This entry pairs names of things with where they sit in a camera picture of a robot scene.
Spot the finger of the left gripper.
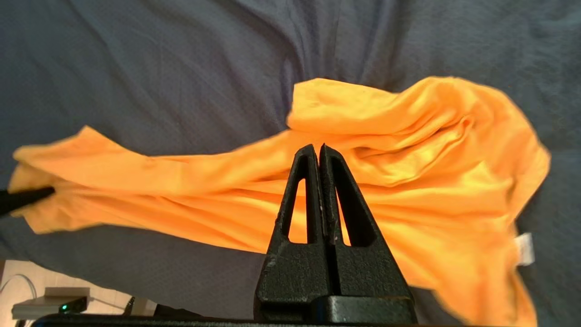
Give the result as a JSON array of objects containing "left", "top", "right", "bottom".
[
  {"left": 0, "top": 187, "right": 56, "bottom": 203},
  {"left": 0, "top": 191, "right": 56, "bottom": 217}
]

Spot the blue bed sheet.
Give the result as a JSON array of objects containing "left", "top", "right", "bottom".
[{"left": 0, "top": 0, "right": 581, "bottom": 327}]

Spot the yellow t-shirt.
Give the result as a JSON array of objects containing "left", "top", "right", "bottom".
[{"left": 8, "top": 76, "right": 552, "bottom": 327}]

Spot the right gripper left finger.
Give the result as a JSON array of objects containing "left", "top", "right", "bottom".
[{"left": 254, "top": 144, "right": 328, "bottom": 318}]

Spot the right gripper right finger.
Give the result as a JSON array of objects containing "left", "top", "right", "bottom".
[{"left": 318, "top": 144, "right": 417, "bottom": 324}]

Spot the thin white cable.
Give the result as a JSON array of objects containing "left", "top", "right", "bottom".
[{"left": 0, "top": 274, "right": 38, "bottom": 298}]

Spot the white box with green light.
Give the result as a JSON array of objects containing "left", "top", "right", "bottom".
[{"left": 11, "top": 287, "right": 90, "bottom": 321}]

